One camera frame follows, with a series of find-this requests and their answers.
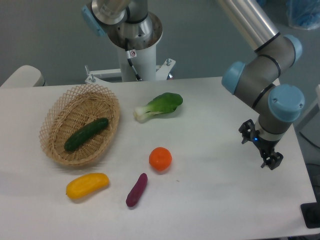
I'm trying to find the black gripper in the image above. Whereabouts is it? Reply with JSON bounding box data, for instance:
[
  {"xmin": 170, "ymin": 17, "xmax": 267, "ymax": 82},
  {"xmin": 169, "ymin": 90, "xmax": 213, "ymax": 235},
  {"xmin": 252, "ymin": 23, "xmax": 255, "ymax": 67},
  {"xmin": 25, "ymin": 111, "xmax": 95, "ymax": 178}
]
[{"xmin": 238, "ymin": 119, "xmax": 284, "ymax": 170}]

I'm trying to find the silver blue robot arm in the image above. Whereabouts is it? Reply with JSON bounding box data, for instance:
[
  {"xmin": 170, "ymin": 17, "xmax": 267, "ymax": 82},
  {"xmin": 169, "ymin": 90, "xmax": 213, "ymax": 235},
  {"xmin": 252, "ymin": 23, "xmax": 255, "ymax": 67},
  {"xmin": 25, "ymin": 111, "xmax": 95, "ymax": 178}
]
[{"xmin": 81, "ymin": 0, "xmax": 305, "ymax": 170}]

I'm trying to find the green cucumber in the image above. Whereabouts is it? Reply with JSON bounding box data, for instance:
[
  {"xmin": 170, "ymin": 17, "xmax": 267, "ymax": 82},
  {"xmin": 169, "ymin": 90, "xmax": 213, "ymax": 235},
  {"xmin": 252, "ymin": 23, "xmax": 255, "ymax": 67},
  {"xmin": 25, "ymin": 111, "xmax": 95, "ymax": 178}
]
[{"xmin": 64, "ymin": 117, "xmax": 109, "ymax": 152}]

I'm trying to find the woven wicker basket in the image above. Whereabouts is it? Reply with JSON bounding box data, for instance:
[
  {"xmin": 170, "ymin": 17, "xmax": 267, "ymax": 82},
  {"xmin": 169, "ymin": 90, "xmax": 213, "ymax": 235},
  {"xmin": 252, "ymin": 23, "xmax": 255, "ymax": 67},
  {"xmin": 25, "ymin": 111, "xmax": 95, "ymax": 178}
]
[{"xmin": 39, "ymin": 84, "xmax": 120, "ymax": 167}]

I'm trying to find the black device at edge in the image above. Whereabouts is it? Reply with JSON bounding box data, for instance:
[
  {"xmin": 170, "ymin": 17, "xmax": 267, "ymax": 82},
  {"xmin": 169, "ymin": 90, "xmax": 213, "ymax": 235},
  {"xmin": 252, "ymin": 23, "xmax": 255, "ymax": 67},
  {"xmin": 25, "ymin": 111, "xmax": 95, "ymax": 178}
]
[{"xmin": 300, "ymin": 202, "xmax": 320, "ymax": 229}]

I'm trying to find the orange tangerine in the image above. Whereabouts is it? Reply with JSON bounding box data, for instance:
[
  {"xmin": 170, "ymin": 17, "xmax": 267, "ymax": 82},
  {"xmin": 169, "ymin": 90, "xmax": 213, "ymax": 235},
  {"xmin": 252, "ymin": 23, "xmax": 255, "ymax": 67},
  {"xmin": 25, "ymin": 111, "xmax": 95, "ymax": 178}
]
[{"xmin": 149, "ymin": 147, "xmax": 172, "ymax": 172}]

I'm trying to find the green bok choy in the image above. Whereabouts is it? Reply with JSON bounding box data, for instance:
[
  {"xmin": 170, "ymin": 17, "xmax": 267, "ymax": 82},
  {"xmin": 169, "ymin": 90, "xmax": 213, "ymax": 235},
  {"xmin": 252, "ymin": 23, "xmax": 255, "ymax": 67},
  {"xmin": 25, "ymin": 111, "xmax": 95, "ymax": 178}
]
[{"xmin": 133, "ymin": 92, "xmax": 183, "ymax": 122}]

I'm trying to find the purple sweet potato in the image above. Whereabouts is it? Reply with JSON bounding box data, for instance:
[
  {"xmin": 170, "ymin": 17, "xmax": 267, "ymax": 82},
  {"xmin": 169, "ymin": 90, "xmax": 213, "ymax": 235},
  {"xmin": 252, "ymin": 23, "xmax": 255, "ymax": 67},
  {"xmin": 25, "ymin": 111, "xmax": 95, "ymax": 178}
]
[{"xmin": 125, "ymin": 173, "xmax": 148, "ymax": 208}]

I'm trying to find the blue plastic bag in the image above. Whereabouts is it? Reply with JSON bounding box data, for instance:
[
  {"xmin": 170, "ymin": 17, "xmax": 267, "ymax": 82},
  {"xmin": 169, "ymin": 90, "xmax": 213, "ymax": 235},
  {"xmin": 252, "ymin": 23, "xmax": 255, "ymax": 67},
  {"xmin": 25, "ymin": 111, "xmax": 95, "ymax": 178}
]
[{"xmin": 286, "ymin": 0, "xmax": 320, "ymax": 30}]

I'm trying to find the yellow mango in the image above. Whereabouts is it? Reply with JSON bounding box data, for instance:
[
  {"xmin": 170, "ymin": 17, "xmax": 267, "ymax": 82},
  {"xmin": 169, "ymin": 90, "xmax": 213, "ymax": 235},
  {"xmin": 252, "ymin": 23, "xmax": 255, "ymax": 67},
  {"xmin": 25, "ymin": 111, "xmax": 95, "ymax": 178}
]
[{"xmin": 65, "ymin": 172, "xmax": 110, "ymax": 200}]

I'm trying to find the white chair back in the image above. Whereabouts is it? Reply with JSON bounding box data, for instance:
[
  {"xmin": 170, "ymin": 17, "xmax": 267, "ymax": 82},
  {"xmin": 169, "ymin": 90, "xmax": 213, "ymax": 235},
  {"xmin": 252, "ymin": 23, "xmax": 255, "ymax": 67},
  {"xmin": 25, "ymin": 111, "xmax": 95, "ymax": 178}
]
[{"xmin": 0, "ymin": 65, "xmax": 48, "ymax": 89}]

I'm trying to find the black cable on pedestal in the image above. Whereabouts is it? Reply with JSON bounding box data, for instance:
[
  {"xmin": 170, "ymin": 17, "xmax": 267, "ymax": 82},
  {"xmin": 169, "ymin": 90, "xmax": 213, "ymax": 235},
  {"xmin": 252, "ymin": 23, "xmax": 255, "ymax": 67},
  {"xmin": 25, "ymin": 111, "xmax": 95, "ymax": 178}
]
[{"xmin": 124, "ymin": 37, "xmax": 143, "ymax": 82}]

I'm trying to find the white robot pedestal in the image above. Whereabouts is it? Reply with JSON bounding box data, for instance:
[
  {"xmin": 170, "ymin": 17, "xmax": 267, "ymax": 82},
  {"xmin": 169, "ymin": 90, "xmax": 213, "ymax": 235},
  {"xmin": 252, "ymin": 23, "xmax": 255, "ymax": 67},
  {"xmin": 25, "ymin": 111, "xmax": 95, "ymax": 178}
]
[{"xmin": 85, "ymin": 12, "xmax": 176, "ymax": 83}]

